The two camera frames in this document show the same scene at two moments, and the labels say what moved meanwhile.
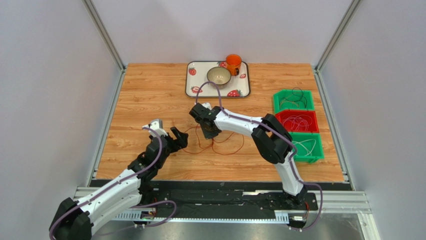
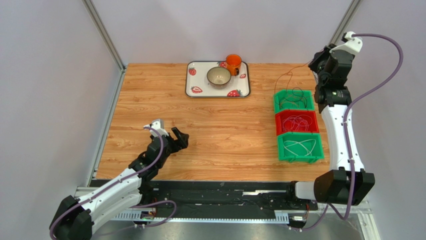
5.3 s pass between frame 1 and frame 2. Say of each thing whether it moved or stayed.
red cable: moved
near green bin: stayed
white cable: stayed
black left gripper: stayed
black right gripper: moved
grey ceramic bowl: stayed
